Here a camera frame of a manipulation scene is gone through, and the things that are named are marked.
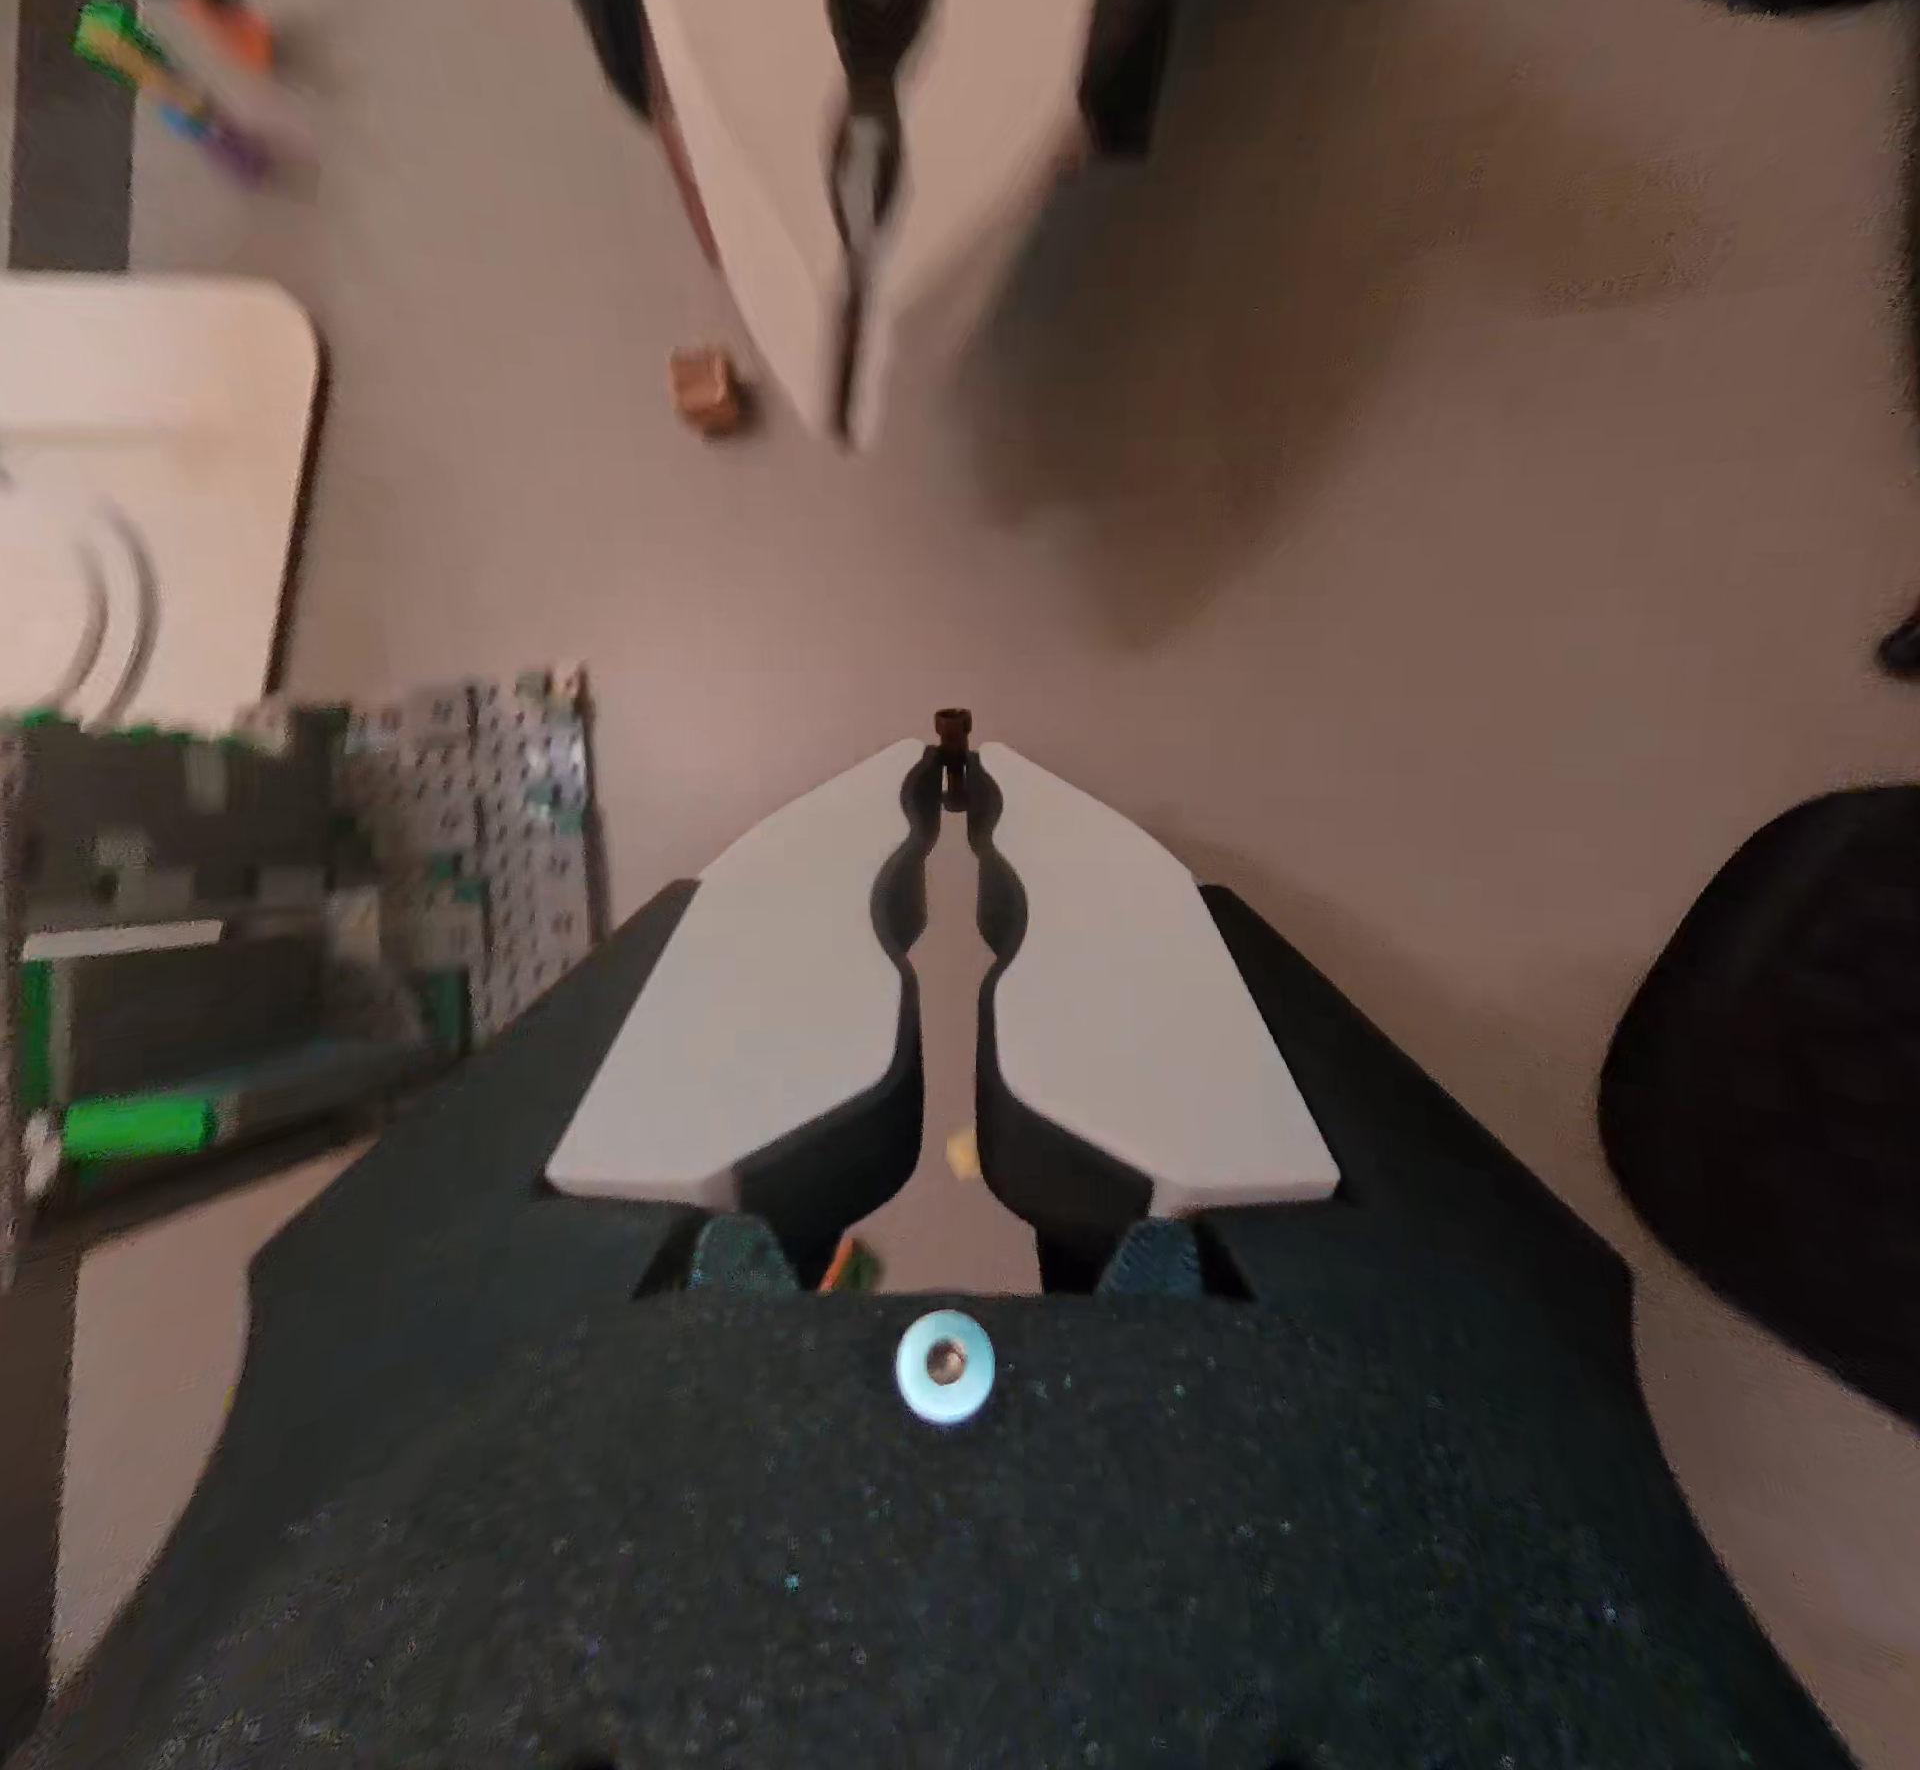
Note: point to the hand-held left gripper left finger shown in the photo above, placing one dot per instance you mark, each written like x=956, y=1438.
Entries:
x=733, y=1020

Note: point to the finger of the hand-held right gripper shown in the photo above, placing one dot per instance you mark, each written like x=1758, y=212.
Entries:
x=733, y=28
x=1005, y=28

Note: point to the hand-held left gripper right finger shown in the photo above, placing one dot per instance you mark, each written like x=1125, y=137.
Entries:
x=1158, y=1036

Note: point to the dark brown post piece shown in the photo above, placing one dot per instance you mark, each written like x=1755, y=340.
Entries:
x=953, y=734

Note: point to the brown studded brick block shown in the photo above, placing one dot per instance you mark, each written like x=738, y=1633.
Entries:
x=711, y=393

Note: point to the green-headed toy minifigure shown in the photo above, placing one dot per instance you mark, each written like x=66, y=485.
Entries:
x=121, y=46

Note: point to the grey green brick model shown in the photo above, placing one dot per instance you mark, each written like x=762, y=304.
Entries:
x=224, y=897

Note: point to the white lamp base plate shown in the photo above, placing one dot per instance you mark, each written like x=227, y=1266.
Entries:
x=150, y=376

